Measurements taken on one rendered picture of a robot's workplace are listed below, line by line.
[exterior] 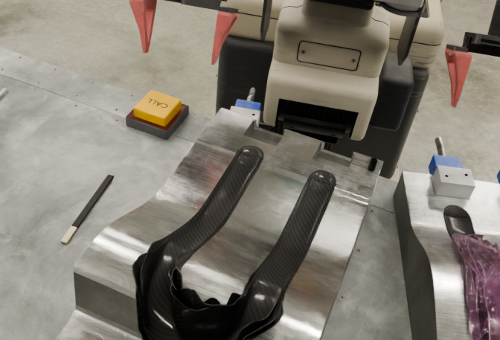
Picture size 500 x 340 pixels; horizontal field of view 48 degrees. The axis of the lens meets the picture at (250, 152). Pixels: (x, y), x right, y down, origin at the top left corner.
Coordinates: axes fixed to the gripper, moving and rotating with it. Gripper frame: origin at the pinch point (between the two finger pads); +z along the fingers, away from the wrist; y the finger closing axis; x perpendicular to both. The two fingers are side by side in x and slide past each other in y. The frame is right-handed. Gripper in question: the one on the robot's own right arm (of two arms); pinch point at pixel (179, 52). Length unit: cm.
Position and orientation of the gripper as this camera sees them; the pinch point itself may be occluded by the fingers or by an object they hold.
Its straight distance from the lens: 80.4
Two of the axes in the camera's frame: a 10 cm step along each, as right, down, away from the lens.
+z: -1.6, 9.5, 2.6
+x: 1.1, -2.4, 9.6
